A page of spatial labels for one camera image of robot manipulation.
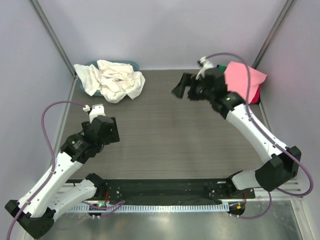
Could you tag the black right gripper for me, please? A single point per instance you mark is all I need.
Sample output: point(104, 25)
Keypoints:
point(179, 90)

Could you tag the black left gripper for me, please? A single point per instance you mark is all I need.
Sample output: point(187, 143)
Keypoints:
point(113, 136)

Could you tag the pink t-shirt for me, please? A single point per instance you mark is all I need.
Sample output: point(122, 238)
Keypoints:
point(236, 79)

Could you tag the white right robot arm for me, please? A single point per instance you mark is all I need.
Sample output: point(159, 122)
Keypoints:
point(277, 168)

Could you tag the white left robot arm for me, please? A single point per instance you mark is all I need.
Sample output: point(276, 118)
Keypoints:
point(40, 207)

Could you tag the folded green t-shirt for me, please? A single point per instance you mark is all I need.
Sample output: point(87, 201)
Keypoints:
point(222, 67)

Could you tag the white crumpled t-shirt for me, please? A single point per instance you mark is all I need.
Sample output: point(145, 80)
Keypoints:
point(115, 81)

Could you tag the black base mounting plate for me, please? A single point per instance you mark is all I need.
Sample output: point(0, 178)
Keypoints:
point(170, 192)

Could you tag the folded magenta t-shirt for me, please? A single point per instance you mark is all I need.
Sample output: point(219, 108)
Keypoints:
point(256, 96)

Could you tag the slotted grey cable duct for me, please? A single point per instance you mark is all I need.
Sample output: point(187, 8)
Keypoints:
point(84, 208)

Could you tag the right aluminium corner post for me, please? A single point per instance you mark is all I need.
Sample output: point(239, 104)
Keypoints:
point(279, 21)

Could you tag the aluminium corner post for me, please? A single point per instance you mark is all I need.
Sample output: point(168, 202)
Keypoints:
point(52, 35)
point(279, 21)

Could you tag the left aluminium corner post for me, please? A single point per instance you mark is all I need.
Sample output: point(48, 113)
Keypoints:
point(52, 35)

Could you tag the aluminium frame rail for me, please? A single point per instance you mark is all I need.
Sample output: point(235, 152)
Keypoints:
point(291, 186)

